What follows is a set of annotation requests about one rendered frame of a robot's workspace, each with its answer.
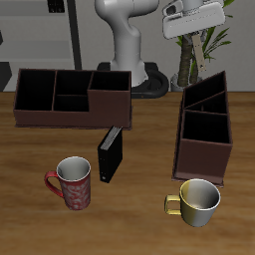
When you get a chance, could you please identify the small black box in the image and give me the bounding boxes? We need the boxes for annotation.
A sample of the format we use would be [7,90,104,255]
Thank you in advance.
[47,0,66,14]

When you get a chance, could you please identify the dark brown desk caddy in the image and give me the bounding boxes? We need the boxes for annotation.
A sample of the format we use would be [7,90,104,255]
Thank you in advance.
[171,70,234,187]
[12,68,133,130]

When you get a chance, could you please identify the flat black base plate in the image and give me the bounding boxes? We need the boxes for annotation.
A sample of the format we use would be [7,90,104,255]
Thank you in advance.
[96,61,170,100]

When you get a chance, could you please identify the dark grey block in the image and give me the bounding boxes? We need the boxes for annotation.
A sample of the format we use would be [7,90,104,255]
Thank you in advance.
[0,61,13,93]

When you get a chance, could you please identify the yellow and white mug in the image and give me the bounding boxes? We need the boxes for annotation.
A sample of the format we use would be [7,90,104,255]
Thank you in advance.
[163,177,222,229]

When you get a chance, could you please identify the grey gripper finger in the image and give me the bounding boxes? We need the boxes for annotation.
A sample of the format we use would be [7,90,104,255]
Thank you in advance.
[191,33,208,73]
[183,35,194,48]

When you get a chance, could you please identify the black book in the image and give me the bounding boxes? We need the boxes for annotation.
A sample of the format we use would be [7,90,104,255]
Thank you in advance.
[97,125,125,184]

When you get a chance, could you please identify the green pot plant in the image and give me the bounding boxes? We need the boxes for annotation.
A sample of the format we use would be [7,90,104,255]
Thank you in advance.
[169,0,235,93]

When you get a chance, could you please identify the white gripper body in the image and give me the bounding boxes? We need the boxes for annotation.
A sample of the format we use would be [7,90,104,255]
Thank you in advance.
[161,2,228,40]

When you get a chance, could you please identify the grey shelf unit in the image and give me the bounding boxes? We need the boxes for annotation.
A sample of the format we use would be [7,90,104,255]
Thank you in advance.
[0,0,83,71]

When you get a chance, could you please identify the red patterned mug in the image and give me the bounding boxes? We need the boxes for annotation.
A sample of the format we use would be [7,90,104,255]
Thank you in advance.
[44,155,93,211]

